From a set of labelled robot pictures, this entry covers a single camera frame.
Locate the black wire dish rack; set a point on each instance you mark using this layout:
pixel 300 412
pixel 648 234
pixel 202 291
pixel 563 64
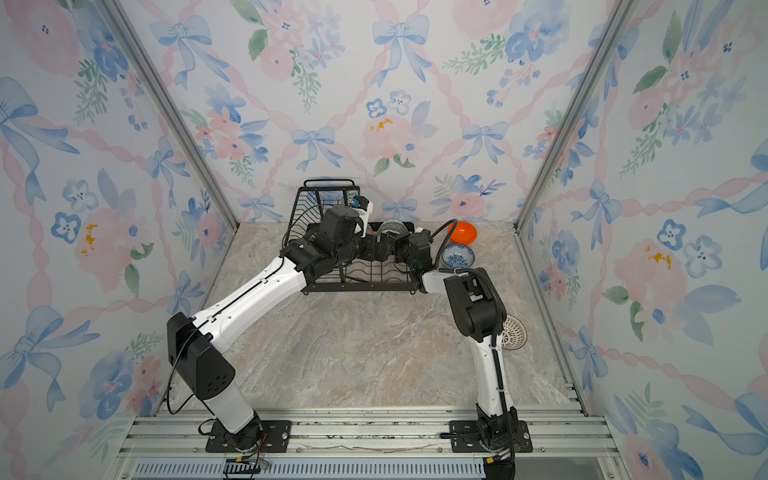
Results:
pixel 324 241

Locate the orange plastic bowl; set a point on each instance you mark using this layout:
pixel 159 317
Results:
pixel 464 233

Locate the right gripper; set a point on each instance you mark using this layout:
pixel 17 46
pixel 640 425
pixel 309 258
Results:
pixel 400 241

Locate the aluminium rail frame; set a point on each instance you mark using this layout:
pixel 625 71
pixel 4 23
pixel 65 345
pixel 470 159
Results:
pixel 388 443

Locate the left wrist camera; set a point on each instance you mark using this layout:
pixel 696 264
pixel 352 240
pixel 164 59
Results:
pixel 360 202

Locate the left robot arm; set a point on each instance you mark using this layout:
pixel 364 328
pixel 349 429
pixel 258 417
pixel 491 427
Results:
pixel 197 343

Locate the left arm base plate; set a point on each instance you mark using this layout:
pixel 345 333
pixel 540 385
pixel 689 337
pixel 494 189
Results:
pixel 264 436

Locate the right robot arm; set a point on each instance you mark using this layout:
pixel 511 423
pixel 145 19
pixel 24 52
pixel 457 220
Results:
pixel 478 314

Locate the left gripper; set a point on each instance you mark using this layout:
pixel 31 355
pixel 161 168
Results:
pixel 384 248

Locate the beige lattice bowl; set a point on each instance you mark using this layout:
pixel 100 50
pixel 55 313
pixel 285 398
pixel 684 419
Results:
pixel 514 335

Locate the green patterned bowl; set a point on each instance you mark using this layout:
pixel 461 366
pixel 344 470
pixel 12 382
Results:
pixel 392 227

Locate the white blue floral bowl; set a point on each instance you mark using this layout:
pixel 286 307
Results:
pixel 458 256

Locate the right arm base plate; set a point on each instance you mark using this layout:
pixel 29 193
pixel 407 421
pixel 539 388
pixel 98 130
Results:
pixel 468 437

